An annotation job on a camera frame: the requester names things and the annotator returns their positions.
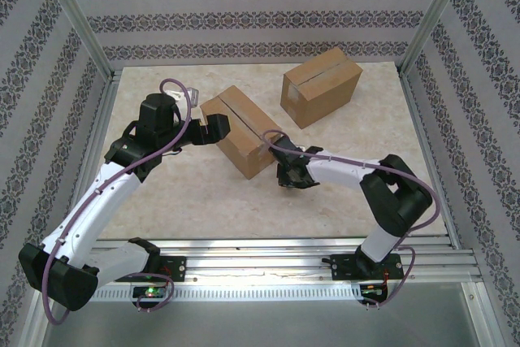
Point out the cardboard box with doll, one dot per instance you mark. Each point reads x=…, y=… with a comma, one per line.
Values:
x=239, y=148

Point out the cardboard box with teddy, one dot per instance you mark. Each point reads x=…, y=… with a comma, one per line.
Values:
x=321, y=95

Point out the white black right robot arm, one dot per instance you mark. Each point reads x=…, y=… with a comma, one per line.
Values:
x=337, y=170

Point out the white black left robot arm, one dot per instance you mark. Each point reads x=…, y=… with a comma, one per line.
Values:
x=93, y=200

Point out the grey metal panel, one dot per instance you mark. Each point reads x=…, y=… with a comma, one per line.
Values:
x=260, y=322

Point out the aluminium side rail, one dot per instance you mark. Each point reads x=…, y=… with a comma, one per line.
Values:
x=422, y=119
x=98, y=119

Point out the wide aluminium mounting rail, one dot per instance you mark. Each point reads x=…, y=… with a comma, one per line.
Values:
x=260, y=259

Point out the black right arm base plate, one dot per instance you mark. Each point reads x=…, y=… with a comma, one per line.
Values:
x=345, y=267

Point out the aluminium frame post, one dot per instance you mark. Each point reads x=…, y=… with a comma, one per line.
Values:
x=75, y=14
x=434, y=14

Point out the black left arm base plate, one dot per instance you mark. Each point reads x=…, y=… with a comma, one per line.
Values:
x=176, y=267

